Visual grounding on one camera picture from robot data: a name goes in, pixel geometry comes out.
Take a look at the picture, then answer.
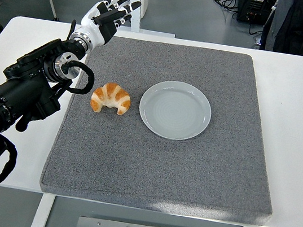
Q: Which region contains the golden croissant bread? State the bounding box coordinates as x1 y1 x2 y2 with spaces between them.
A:
89 80 134 118

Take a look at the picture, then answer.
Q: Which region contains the grey speckled mat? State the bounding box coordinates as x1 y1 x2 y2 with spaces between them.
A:
37 26 296 227

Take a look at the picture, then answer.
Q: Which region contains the white post with base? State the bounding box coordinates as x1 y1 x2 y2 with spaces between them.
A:
95 0 181 39

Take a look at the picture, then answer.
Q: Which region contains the black equipment box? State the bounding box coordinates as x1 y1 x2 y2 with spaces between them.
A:
233 0 278 27

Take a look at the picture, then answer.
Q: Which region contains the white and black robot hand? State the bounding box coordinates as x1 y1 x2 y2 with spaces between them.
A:
70 0 143 51

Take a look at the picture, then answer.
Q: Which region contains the round grey plate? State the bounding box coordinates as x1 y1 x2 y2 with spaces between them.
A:
135 75 217 145

